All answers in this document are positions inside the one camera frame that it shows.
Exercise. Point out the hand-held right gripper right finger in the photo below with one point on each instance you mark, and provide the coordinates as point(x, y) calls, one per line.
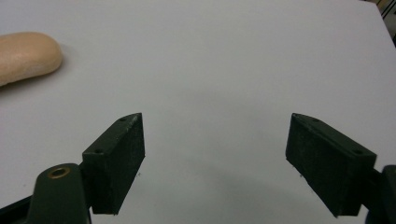
point(330, 168)

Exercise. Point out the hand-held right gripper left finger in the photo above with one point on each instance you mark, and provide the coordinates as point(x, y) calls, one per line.
point(113, 165)

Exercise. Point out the tan bread roll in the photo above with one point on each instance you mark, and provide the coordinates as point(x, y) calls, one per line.
point(25, 56)

